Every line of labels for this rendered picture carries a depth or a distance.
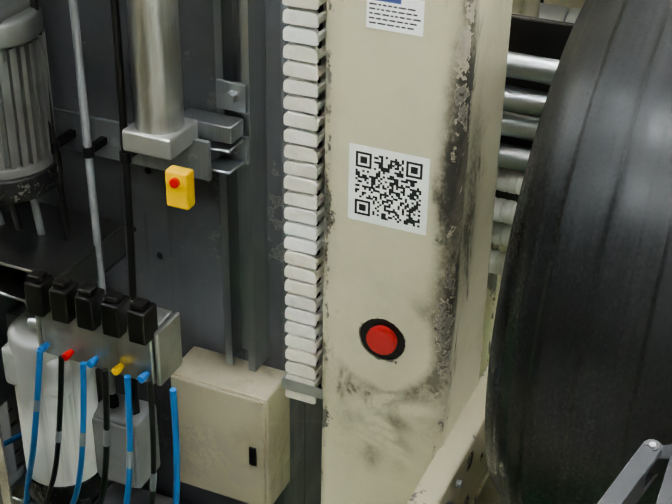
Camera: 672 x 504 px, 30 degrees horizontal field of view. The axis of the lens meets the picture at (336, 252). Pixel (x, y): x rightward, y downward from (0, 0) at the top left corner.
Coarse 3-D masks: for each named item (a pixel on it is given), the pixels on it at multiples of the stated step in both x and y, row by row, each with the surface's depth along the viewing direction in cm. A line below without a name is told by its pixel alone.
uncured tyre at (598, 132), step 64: (640, 0) 91; (576, 64) 92; (640, 64) 88; (576, 128) 88; (640, 128) 86; (576, 192) 87; (640, 192) 85; (512, 256) 91; (576, 256) 86; (640, 256) 84; (512, 320) 91; (576, 320) 86; (640, 320) 85; (512, 384) 92; (576, 384) 88; (640, 384) 86; (512, 448) 94; (576, 448) 90
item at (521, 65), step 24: (528, 24) 154; (552, 24) 153; (528, 48) 156; (552, 48) 154; (528, 72) 143; (552, 72) 142; (504, 96) 145; (528, 96) 144; (504, 120) 148; (528, 120) 147; (504, 144) 149; (528, 144) 162; (504, 168) 152; (504, 192) 166; (504, 216) 152; (504, 240) 155
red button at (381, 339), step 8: (376, 328) 117; (384, 328) 117; (368, 336) 118; (376, 336) 117; (384, 336) 117; (392, 336) 117; (368, 344) 118; (376, 344) 118; (384, 344) 117; (392, 344) 117; (376, 352) 118; (384, 352) 118
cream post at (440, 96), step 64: (448, 0) 99; (512, 0) 110; (384, 64) 104; (448, 64) 102; (384, 128) 107; (448, 128) 104; (448, 192) 107; (384, 256) 113; (448, 256) 111; (384, 320) 117; (448, 320) 114; (384, 384) 120; (448, 384) 118; (384, 448) 124
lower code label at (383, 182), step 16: (352, 144) 109; (352, 160) 110; (368, 160) 109; (384, 160) 108; (400, 160) 108; (416, 160) 107; (352, 176) 111; (368, 176) 110; (384, 176) 109; (400, 176) 109; (416, 176) 108; (352, 192) 111; (368, 192) 111; (384, 192) 110; (400, 192) 109; (416, 192) 109; (352, 208) 112; (368, 208) 111; (384, 208) 111; (400, 208) 110; (416, 208) 109; (384, 224) 112; (400, 224) 111; (416, 224) 110
